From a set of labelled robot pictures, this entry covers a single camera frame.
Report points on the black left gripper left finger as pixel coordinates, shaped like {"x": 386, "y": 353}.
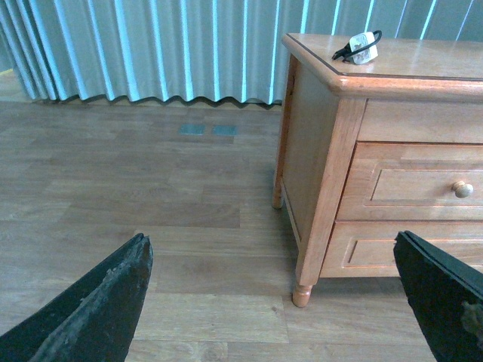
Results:
{"x": 94, "y": 319}

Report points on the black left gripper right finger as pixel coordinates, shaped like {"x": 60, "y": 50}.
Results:
{"x": 445, "y": 295}

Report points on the grey pleated curtain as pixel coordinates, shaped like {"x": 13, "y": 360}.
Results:
{"x": 191, "y": 49}

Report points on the round wooden upper knob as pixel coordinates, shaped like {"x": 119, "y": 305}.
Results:
{"x": 462, "y": 189}

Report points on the wooden nightstand cabinet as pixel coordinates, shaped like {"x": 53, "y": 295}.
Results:
{"x": 415, "y": 91}

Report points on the wooden drawer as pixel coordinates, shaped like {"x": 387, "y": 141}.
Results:
{"x": 411, "y": 181}
{"x": 365, "y": 249}

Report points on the white charger plug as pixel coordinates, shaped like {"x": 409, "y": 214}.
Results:
{"x": 363, "y": 48}

